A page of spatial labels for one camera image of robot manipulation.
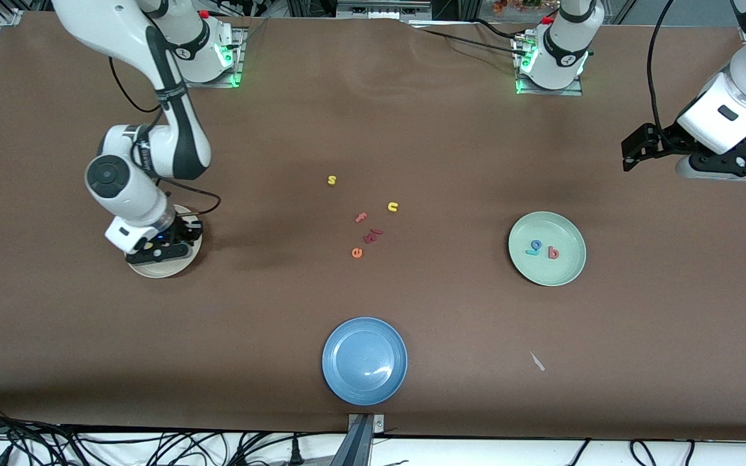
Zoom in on beige round plate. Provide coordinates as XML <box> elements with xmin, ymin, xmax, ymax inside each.
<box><xmin>128</xmin><ymin>205</ymin><xmax>204</xmax><ymax>279</ymax></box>

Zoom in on green round plate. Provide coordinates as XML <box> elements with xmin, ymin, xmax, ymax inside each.
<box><xmin>508</xmin><ymin>211</ymin><xmax>587</xmax><ymax>287</ymax></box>

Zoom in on orange dried flowers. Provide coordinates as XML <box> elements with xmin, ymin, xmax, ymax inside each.
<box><xmin>493</xmin><ymin>0</ymin><xmax>543</xmax><ymax>15</ymax></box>

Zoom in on brown table cover sheet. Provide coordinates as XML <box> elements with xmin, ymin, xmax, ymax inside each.
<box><xmin>0</xmin><ymin>12</ymin><xmax>746</xmax><ymax>442</ymax></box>

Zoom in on blue round plate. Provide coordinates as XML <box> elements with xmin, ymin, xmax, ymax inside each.
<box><xmin>321</xmin><ymin>316</ymin><xmax>409</xmax><ymax>407</ymax></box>

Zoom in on white labelled box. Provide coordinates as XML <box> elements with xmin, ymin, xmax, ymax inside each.
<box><xmin>337</xmin><ymin>1</ymin><xmax>432</xmax><ymax>19</ymax></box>

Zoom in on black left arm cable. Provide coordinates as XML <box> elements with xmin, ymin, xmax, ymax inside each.
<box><xmin>646</xmin><ymin>0</ymin><xmax>678</xmax><ymax>130</ymax></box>

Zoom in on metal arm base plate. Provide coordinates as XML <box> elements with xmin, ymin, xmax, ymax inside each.
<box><xmin>174</xmin><ymin>27</ymin><xmax>245</xmax><ymax>89</ymax></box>
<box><xmin>514</xmin><ymin>34</ymin><xmax>585</xmax><ymax>97</ymax></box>

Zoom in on black base power cable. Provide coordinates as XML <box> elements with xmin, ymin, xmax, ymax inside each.
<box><xmin>470</xmin><ymin>18</ymin><xmax>519</xmax><ymax>38</ymax></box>
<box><xmin>412</xmin><ymin>25</ymin><xmax>523</xmax><ymax>58</ymax></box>

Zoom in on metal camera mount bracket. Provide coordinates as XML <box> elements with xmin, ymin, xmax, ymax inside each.
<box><xmin>331</xmin><ymin>413</ymin><xmax>387</xmax><ymax>466</ymax></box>

